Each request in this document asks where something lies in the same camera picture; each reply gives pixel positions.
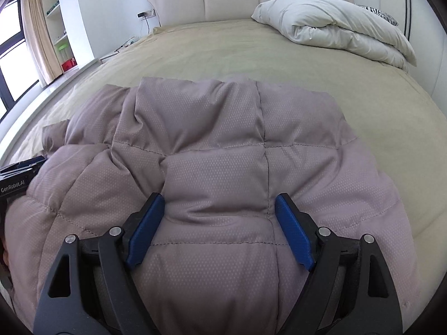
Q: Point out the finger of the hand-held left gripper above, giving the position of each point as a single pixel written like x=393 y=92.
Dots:
x=24 y=165

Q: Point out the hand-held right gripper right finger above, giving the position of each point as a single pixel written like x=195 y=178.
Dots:
x=293 y=232

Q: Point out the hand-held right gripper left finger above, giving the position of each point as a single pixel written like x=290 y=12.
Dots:
x=145 y=232

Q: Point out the mauve hooded puffer coat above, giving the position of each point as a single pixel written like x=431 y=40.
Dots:
x=216 y=167

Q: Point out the white window ledge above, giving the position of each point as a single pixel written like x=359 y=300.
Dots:
x=52 y=90

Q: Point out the black framed window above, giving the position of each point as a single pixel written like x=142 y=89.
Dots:
x=15 y=59

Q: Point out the red storage box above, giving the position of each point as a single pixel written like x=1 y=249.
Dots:
x=68 y=65

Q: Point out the green storage box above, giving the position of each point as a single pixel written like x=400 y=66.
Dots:
x=63 y=51

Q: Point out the beige curtain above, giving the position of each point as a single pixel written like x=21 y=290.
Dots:
x=42 y=35

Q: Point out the white nightstand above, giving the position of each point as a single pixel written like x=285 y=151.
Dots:
x=117 y=52

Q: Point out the bed with beige sheet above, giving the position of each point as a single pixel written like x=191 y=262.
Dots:
x=244 y=52

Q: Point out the white folded duvet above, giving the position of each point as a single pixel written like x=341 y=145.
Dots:
x=331 y=28

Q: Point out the zebra print pillow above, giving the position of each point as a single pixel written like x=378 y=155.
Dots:
x=382 y=15

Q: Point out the white wardrobe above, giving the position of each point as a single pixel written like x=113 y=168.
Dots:
x=431 y=31

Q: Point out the white wall shelf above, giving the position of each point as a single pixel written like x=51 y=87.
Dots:
x=57 y=3

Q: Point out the wall socket with charger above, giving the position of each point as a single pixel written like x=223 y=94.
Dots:
x=146 y=14

